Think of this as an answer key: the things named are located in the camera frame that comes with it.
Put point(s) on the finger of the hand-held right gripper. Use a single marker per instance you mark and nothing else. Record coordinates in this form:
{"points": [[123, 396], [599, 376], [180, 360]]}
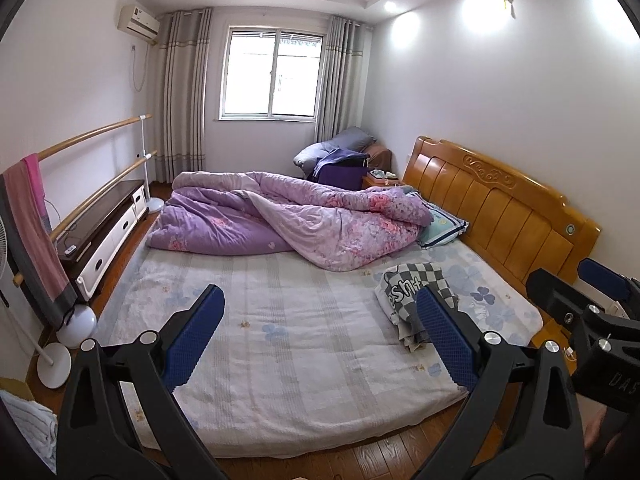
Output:
{"points": [[602, 274], [555, 292]]}

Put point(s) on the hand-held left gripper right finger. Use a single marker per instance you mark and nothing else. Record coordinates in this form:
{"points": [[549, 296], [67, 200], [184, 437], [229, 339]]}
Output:
{"points": [[445, 345]]}

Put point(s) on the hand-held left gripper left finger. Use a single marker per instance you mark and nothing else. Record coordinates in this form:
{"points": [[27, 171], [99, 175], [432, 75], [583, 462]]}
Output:
{"points": [[195, 340]]}

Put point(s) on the white garment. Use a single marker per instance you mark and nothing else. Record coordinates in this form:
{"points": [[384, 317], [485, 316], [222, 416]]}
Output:
{"points": [[395, 296]]}

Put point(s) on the grey white checkered cardigan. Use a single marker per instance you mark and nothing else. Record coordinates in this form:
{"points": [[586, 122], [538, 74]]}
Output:
{"points": [[425, 275]]}

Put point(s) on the wooden clothes drying rack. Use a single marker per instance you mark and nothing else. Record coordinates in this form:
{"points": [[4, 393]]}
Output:
{"points": [[90, 132]]}

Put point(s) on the person's right hand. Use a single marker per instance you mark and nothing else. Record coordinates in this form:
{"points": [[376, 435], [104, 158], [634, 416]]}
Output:
{"points": [[595, 430]]}

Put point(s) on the wooden nightstand with charger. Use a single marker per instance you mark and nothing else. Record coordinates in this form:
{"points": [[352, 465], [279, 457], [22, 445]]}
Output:
{"points": [[545, 335]]}

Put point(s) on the wooden headboard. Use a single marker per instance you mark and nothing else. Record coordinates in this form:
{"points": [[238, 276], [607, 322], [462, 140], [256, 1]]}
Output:
{"points": [[500, 215]]}

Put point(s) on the bed with floral sheet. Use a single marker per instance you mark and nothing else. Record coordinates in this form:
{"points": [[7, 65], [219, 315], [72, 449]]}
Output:
{"points": [[300, 360]]}

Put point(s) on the blue striped pillow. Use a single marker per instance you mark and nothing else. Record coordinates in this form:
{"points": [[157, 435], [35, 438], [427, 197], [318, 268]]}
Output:
{"points": [[445, 227]]}

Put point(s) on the white standing fan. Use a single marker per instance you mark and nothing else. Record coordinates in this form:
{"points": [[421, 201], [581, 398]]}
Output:
{"points": [[54, 369]]}

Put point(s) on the purple floral quilt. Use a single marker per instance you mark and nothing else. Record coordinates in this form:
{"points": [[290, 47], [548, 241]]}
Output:
{"points": [[280, 220]]}

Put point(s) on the dark white tv cabinet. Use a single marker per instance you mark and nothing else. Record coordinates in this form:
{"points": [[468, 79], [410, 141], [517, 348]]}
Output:
{"points": [[100, 210]]}

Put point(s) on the wooden nightstand with tissue box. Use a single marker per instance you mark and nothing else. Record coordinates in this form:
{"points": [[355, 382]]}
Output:
{"points": [[377, 183]]}

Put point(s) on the tissue box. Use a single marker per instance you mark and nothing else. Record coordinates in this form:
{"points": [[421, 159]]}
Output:
{"points": [[382, 175]]}

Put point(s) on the cardboard box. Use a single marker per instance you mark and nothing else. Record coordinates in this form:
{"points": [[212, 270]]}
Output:
{"points": [[15, 389]]}

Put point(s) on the pink grey striped towel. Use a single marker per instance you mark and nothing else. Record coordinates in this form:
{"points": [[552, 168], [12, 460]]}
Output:
{"points": [[35, 240]]}

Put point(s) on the white striped cloth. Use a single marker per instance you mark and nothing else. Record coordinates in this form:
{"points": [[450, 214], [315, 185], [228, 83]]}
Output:
{"points": [[25, 430]]}

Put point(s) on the brown armchair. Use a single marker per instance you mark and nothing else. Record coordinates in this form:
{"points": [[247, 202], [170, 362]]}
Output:
{"points": [[381, 155]]}

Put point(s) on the blue cloth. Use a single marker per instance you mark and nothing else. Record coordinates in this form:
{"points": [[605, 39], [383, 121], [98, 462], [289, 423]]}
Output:
{"points": [[340, 156]]}

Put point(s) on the grey blue pillow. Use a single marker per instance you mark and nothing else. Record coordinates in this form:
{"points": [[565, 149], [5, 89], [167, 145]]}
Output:
{"points": [[352, 136], [311, 156]]}

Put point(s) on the grey striped curtain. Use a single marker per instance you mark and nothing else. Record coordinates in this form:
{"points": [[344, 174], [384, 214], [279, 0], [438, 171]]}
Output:
{"points": [[342, 80], [182, 100]]}

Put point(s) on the window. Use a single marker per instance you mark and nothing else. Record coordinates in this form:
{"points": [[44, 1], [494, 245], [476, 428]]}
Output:
{"points": [[272, 72]]}

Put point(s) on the white air conditioner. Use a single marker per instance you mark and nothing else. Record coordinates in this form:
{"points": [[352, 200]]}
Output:
{"points": [[137, 21]]}

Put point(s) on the recessed ceiling light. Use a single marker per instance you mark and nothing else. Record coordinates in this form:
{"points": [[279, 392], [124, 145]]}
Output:
{"points": [[390, 6]]}

